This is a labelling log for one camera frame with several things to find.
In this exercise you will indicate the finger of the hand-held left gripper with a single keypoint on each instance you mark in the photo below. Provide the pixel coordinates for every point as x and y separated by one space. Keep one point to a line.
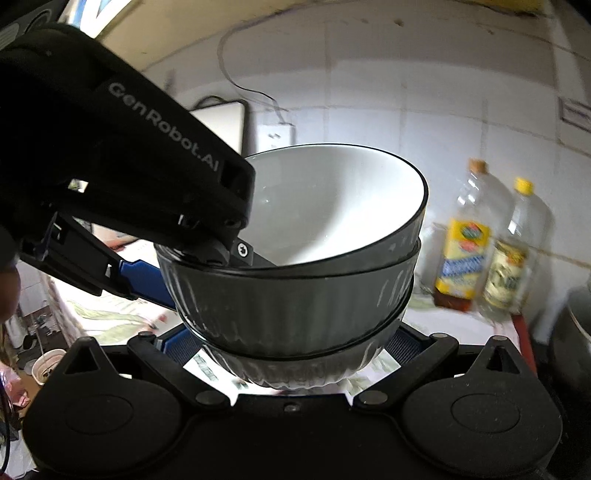
247 256
138 279

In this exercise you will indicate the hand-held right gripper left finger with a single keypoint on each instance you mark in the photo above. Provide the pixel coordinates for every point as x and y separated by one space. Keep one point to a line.
182 347

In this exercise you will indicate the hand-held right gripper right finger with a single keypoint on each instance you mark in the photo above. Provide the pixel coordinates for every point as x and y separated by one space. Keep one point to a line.
407 345

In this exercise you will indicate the white ribbed bowl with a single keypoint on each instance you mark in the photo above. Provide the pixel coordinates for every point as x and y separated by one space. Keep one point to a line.
286 304
332 203
300 369

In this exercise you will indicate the floral tablecloth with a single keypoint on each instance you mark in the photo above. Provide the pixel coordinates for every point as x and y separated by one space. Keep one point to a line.
106 318

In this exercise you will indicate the oil bottle with orange cap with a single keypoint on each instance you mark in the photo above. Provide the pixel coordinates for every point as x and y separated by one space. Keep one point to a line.
461 258

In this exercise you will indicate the white cutting board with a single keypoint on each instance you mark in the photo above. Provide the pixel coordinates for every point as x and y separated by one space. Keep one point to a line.
221 124

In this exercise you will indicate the vinegar bottle with yellow cap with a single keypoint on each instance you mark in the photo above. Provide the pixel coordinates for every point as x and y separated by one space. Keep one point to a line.
508 272

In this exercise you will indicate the paper cup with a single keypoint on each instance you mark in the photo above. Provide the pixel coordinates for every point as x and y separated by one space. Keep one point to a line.
46 364

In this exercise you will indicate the black wok with lid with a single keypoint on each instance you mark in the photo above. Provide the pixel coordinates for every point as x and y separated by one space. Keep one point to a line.
575 337

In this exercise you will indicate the white wall socket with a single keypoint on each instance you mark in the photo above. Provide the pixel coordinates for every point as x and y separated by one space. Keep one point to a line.
277 136

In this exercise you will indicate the wall sticker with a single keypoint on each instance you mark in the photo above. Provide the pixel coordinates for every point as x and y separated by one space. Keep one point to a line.
575 111

